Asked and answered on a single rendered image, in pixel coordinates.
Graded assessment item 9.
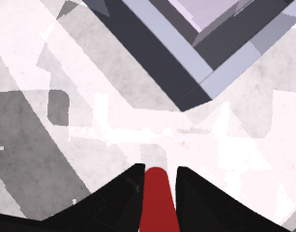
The pale lilac flat plate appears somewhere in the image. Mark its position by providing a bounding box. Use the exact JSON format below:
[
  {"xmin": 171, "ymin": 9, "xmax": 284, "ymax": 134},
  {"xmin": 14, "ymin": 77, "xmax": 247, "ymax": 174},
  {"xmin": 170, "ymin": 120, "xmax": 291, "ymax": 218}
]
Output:
[{"xmin": 149, "ymin": 0, "xmax": 252, "ymax": 47}]

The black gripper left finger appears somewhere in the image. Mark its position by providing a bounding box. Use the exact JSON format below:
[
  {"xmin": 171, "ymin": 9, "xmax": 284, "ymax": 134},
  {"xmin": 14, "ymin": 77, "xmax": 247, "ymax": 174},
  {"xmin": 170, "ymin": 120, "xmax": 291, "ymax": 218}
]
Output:
[{"xmin": 0, "ymin": 162, "xmax": 145, "ymax": 232}]

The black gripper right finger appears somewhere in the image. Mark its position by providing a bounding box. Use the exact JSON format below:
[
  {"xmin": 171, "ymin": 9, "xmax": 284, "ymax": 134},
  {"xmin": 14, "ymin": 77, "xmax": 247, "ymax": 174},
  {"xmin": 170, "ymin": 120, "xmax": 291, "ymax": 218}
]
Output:
[{"xmin": 175, "ymin": 166, "xmax": 292, "ymax": 232}]

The grey open box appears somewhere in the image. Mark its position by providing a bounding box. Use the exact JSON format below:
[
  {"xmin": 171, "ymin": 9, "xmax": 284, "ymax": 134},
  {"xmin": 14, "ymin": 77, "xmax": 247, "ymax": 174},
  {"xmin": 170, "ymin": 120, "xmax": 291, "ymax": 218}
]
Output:
[{"xmin": 82, "ymin": 0, "xmax": 296, "ymax": 113}]

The red peg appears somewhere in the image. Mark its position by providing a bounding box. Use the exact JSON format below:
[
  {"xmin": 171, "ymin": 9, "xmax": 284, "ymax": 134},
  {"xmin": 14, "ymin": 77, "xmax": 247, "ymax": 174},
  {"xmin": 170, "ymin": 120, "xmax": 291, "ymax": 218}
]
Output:
[{"xmin": 139, "ymin": 166, "xmax": 180, "ymax": 232}]

